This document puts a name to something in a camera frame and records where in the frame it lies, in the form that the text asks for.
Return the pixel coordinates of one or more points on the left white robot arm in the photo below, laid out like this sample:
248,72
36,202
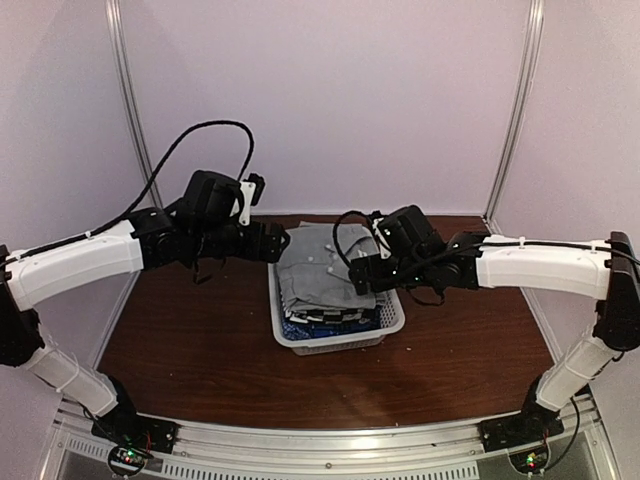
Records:
142,240

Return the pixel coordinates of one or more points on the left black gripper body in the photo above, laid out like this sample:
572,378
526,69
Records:
215,241

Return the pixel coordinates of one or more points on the aluminium front rail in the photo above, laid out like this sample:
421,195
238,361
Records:
446,450

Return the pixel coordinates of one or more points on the blue patterned shirt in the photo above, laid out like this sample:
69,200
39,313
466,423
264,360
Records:
297,332

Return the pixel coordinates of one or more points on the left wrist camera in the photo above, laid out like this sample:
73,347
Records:
250,192

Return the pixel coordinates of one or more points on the black white checkered shirt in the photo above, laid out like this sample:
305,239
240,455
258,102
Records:
329,316

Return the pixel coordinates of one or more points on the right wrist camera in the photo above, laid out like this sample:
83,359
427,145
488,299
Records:
381,234

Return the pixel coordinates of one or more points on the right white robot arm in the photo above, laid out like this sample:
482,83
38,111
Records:
606,271

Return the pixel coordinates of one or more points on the right aluminium corner post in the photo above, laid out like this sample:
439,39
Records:
528,65

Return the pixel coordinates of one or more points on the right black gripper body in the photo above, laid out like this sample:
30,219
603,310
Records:
409,273

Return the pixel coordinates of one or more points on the grey long sleeve shirt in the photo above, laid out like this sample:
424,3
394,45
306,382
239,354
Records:
312,275

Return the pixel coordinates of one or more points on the aluminium corner post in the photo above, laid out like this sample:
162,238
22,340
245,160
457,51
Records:
528,65
115,27

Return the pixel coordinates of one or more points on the white plastic basket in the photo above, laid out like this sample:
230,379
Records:
389,313

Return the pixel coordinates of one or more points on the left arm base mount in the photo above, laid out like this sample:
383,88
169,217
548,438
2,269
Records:
139,450

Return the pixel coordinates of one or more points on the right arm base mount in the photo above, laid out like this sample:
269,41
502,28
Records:
524,439

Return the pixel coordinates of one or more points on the left aluminium corner post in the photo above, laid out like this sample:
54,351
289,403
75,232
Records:
115,27

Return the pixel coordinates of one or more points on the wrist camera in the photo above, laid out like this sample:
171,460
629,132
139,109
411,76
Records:
381,234
250,192

